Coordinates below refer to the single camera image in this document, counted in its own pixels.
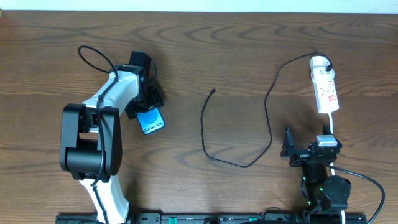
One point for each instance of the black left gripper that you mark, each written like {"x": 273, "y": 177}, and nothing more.
{"x": 148, "y": 101}

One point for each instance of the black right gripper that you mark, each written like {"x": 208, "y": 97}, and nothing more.
{"x": 304, "y": 155}

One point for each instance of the blue Galaxy smartphone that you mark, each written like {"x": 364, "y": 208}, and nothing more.
{"x": 151, "y": 121}

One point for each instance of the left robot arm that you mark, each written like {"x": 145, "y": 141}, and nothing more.
{"x": 91, "y": 146}

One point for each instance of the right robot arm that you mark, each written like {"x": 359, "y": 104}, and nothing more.
{"x": 327, "y": 195}

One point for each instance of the white USB charger plug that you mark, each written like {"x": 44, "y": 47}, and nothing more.
{"x": 321, "y": 61}

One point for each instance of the white power strip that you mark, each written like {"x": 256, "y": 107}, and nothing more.
{"x": 325, "y": 90}

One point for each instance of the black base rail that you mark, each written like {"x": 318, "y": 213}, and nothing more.
{"x": 269, "y": 217}

